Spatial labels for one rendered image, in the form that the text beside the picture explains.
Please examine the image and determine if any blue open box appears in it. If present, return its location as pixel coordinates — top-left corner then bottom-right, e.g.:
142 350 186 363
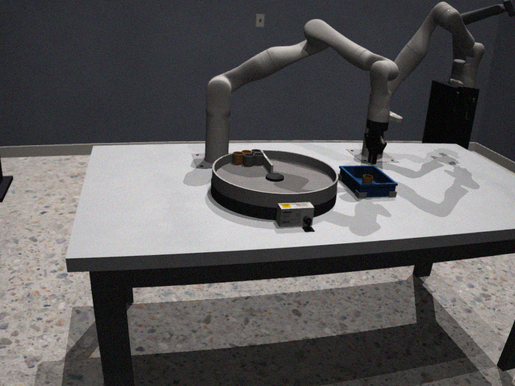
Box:
339 166 398 197

